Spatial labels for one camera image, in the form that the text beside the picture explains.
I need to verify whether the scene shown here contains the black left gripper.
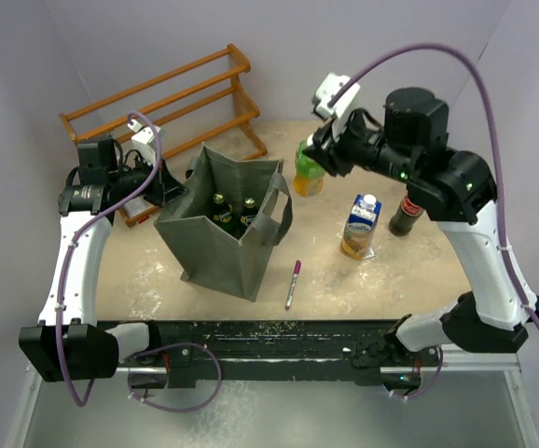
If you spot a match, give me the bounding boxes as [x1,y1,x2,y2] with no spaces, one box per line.
[109,152,187,206]

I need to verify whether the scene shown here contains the orange juice plastic bottle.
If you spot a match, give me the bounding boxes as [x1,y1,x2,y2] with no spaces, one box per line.
[294,140,325,197]

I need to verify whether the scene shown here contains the green Perrier glass bottle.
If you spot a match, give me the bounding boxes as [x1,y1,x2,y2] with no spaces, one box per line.
[213,192,241,239]

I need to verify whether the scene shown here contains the green canvas tote bag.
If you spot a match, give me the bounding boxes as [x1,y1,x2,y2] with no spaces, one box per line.
[154,146,293,301]

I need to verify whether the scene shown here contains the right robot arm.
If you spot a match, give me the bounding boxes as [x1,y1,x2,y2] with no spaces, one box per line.
[304,83,539,365]

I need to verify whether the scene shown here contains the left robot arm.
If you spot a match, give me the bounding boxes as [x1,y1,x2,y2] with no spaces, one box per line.
[19,126,186,383]

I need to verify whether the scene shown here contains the blue orange juice carton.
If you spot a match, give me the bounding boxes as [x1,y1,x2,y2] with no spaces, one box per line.
[340,194,381,260]

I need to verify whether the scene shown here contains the dark cola glass bottle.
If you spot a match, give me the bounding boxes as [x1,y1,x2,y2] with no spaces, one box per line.
[388,195,424,237]

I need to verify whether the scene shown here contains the orange wooden shoe rack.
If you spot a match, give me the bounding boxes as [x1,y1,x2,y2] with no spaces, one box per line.
[59,44,267,227]

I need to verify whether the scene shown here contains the pink white marker pen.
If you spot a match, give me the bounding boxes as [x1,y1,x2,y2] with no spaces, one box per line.
[284,259,302,311]

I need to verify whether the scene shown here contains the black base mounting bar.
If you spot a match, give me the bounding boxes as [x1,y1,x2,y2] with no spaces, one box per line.
[121,320,438,389]

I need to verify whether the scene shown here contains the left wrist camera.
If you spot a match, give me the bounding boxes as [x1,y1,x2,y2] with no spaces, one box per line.
[127,119,159,165]

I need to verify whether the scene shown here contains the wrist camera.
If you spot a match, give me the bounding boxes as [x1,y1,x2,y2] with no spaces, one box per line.
[311,72,360,140]
[127,119,159,165]

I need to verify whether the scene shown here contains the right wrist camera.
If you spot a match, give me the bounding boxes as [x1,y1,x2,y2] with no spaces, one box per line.
[311,72,360,140]

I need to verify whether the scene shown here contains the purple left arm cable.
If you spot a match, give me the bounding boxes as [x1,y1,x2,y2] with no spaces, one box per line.
[55,110,224,413]

